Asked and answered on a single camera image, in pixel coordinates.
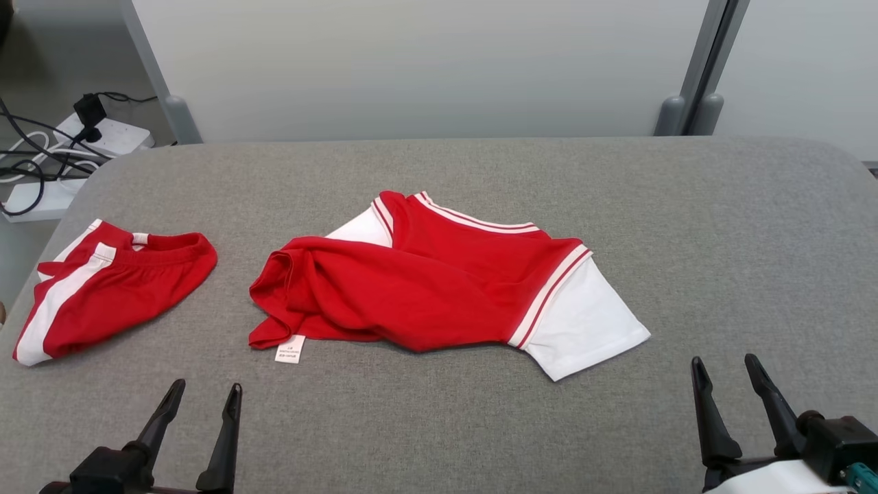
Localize black power adapter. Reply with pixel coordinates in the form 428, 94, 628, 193
73, 94, 108, 143

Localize red white-sleeved t-shirt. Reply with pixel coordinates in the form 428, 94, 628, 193
248, 190, 652, 382

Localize narrow white partition panel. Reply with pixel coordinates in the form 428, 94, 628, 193
713, 0, 878, 163

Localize grey single-foot partition post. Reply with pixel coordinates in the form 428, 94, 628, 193
120, 0, 204, 145

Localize black looped cable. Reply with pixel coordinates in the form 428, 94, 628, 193
0, 148, 98, 217

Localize red white-striped shorts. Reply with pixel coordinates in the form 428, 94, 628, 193
12, 218, 218, 367

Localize grey double-foot partition post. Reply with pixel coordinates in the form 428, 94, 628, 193
653, 0, 752, 137

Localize teal-plug black right camera cable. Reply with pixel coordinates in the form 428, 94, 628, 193
842, 462, 878, 494

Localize wide white partition panel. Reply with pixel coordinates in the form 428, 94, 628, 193
134, 0, 711, 143

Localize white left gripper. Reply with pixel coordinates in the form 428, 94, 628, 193
123, 379, 243, 494

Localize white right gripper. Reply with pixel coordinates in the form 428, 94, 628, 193
690, 353, 851, 494

